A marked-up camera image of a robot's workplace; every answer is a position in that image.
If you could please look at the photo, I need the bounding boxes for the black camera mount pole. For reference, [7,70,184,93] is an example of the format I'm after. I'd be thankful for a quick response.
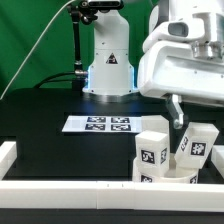
[67,3,87,94]

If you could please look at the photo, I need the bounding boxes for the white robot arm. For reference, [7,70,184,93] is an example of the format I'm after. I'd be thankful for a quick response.
[84,0,224,129]

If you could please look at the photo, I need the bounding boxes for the white round stool seat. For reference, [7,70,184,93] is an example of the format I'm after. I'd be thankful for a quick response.
[132,153,198,184]

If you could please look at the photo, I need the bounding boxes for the black camera on mount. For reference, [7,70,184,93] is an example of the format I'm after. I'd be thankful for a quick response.
[79,0,124,10]

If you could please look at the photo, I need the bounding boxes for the paper sheet with markers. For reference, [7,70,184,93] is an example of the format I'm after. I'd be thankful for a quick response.
[62,115,142,133]

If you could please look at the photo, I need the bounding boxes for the black cables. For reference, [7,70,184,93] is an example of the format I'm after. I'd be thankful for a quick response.
[32,71,83,90]

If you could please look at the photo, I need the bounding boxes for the white left barrier wall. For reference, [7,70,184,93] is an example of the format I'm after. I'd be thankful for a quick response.
[0,141,17,181]

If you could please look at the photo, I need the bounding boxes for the white front barrier wall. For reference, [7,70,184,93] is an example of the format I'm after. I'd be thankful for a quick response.
[0,181,224,212]

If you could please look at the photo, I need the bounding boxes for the white cable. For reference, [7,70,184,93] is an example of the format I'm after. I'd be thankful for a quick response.
[0,0,78,101]

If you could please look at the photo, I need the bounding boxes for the white right barrier wall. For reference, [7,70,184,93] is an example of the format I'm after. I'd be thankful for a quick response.
[211,145,224,178]

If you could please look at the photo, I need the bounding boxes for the white barrier wall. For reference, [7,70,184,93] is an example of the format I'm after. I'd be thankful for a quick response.
[0,141,17,181]
[0,181,224,212]
[211,145,224,178]

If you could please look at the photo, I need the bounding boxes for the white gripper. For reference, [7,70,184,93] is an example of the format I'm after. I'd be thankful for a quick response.
[137,41,224,129]

